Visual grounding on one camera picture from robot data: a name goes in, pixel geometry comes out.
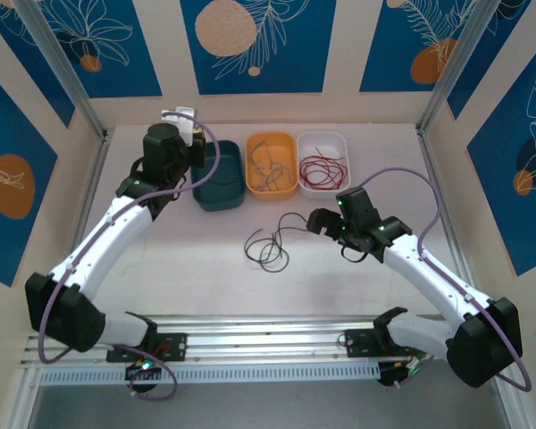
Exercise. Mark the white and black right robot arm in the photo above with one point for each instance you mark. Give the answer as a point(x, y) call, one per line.
point(429, 277)

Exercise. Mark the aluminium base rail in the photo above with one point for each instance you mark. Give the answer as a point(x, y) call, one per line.
point(259, 339)

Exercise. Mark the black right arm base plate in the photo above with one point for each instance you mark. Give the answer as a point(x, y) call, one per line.
point(357, 344)

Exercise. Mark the white plastic bin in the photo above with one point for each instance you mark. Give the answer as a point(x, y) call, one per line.
point(326, 193)

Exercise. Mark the teal plastic bin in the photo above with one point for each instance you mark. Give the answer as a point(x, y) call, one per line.
point(219, 196)

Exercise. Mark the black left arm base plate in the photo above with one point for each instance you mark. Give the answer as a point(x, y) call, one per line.
point(178, 346)

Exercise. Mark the aluminium frame post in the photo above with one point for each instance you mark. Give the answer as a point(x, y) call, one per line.
point(458, 62)
point(61, 62)

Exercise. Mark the aluminium frame leg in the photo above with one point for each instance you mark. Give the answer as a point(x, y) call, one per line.
point(511, 411)
point(24, 402)

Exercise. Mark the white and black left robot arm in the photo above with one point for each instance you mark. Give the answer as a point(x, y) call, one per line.
point(103, 241)

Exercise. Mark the orange plastic bin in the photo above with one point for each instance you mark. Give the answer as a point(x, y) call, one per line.
point(272, 194)

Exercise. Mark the aluminium table edge rail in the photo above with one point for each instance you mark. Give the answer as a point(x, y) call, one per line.
point(431, 161)
point(87, 196)

